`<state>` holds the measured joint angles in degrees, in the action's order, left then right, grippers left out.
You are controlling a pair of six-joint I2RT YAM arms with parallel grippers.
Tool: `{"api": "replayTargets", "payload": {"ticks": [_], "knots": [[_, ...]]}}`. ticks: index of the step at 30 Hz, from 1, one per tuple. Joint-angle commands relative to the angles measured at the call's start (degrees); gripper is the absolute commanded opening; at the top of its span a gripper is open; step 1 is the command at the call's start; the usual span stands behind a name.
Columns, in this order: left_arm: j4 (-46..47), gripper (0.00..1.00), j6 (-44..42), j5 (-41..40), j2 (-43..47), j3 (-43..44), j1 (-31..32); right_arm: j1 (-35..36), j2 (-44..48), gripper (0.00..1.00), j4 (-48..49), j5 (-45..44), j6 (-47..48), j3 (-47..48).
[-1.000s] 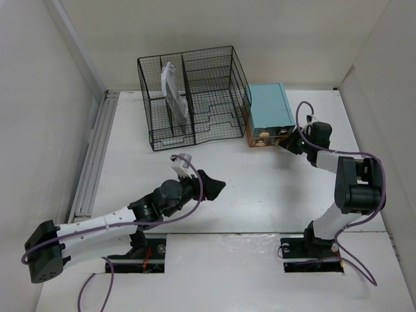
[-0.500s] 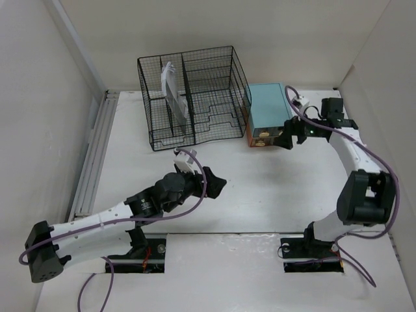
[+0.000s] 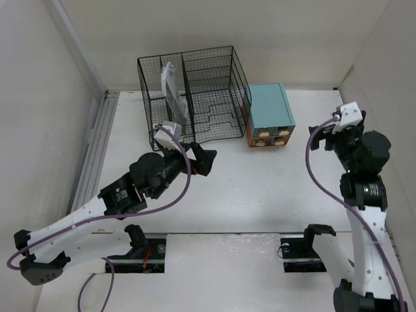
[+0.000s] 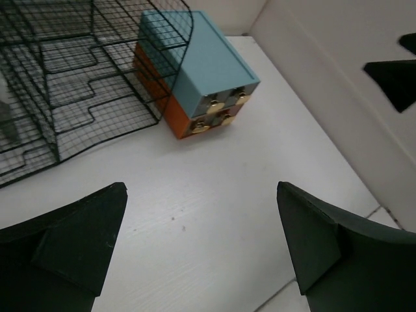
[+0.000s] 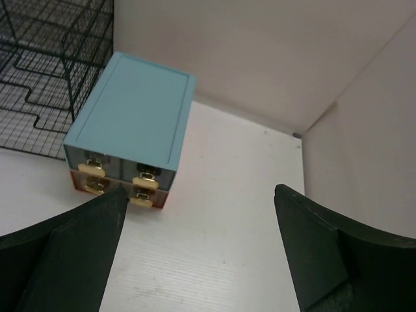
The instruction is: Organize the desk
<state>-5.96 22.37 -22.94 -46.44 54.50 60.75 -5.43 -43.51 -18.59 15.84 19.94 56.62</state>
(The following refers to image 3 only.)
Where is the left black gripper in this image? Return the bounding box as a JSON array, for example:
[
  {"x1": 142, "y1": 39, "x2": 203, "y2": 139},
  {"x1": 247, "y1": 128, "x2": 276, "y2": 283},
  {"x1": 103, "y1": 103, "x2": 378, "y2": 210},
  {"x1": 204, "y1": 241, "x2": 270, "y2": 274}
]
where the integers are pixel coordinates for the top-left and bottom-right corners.
[{"x1": 149, "y1": 142, "x2": 216, "y2": 200}]

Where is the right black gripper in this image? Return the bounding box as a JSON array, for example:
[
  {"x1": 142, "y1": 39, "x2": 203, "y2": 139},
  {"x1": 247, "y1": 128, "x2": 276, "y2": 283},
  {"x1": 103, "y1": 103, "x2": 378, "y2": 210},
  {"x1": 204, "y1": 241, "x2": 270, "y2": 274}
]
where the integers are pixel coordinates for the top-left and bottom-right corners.
[{"x1": 307, "y1": 121, "x2": 363, "y2": 172}]

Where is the black setup guide booklet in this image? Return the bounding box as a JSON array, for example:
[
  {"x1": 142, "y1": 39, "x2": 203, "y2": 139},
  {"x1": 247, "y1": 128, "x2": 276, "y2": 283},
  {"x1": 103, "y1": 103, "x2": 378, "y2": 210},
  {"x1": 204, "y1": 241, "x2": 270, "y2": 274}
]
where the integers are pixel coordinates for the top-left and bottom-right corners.
[{"x1": 162, "y1": 83, "x2": 189, "y2": 126}]

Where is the teal and orange drawer box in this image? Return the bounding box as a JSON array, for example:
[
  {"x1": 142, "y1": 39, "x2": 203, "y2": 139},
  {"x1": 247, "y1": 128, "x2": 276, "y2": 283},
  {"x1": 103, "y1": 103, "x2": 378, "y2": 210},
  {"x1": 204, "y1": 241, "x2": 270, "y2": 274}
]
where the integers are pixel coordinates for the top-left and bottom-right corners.
[{"x1": 247, "y1": 83, "x2": 296, "y2": 148}]

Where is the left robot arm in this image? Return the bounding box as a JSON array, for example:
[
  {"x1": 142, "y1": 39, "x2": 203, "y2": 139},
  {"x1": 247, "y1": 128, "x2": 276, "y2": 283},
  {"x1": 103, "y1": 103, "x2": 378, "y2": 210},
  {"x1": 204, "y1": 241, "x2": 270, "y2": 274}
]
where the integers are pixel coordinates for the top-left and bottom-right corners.
[{"x1": 14, "y1": 142, "x2": 217, "y2": 285}]

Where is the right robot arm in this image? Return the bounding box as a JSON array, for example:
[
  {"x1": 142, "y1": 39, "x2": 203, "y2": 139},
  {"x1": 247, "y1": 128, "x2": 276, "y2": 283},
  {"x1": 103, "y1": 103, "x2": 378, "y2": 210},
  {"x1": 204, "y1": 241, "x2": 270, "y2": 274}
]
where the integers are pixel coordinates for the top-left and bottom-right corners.
[{"x1": 301, "y1": 119, "x2": 408, "y2": 311}]

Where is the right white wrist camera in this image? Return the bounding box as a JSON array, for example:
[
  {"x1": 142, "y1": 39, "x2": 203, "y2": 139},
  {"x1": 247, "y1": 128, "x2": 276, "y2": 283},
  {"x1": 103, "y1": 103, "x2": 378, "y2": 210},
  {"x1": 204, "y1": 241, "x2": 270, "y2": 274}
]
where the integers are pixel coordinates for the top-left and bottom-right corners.
[{"x1": 332, "y1": 101, "x2": 364, "y2": 134}]

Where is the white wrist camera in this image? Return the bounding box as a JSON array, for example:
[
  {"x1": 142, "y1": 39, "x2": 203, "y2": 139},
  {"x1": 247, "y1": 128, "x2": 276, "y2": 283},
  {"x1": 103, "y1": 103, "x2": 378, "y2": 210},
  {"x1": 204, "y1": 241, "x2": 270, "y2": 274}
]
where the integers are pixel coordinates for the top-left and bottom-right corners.
[
  {"x1": 332, "y1": 101, "x2": 364, "y2": 134},
  {"x1": 153, "y1": 121, "x2": 182, "y2": 151}
]

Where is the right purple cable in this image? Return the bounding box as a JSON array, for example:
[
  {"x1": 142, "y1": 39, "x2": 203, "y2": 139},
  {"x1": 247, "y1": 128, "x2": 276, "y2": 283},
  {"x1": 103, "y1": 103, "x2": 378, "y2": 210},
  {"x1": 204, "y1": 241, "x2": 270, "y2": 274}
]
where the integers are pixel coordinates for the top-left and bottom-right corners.
[{"x1": 305, "y1": 115, "x2": 409, "y2": 312}]

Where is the purple cable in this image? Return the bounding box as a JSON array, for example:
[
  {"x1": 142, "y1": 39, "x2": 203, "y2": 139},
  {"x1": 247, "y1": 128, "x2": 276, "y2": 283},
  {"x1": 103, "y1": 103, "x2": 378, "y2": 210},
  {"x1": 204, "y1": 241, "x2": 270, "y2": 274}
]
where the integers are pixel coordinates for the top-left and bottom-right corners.
[
  {"x1": 305, "y1": 115, "x2": 409, "y2": 312},
  {"x1": 6, "y1": 123, "x2": 192, "y2": 312}
]

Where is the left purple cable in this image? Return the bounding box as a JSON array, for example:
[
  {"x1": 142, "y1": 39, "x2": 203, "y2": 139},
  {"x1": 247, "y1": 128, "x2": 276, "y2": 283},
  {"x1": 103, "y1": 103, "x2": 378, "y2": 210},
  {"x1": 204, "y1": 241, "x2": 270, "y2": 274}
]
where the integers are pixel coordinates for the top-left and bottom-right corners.
[{"x1": 6, "y1": 123, "x2": 192, "y2": 312}]

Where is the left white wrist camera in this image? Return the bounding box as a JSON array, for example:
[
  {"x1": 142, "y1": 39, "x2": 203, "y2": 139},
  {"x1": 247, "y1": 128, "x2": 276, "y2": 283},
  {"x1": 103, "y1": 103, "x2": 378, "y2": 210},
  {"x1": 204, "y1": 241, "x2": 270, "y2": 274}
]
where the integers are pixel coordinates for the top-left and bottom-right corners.
[{"x1": 153, "y1": 121, "x2": 182, "y2": 151}]

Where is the black wire mesh organizer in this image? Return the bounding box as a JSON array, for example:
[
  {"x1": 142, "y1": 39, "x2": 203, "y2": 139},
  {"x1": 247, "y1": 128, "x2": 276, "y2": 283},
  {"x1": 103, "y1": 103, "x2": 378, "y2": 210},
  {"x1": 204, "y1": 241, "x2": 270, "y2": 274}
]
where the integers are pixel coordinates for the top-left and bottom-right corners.
[{"x1": 137, "y1": 45, "x2": 252, "y2": 151}]

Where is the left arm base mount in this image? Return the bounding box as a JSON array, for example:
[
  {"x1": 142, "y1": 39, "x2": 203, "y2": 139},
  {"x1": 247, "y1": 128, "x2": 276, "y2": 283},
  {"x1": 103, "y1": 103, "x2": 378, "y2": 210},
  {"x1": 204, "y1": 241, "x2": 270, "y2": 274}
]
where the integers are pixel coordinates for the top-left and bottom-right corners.
[{"x1": 109, "y1": 234, "x2": 167, "y2": 274}]

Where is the aluminium rail frame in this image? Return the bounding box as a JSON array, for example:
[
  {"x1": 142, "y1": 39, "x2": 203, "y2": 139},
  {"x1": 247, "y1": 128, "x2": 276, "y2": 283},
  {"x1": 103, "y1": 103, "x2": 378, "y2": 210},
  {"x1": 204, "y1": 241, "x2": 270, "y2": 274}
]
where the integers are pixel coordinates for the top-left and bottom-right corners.
[{"x1": 66, "y1": 90, "x2": 120, "y2": 215}]

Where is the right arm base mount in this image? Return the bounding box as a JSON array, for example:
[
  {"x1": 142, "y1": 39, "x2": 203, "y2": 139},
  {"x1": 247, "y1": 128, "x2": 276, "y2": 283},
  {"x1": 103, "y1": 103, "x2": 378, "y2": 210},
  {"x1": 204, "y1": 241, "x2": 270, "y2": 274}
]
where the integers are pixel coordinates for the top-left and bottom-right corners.
[{"x1": 278, "y1": 236, "x2": 327, "y2": 273}]

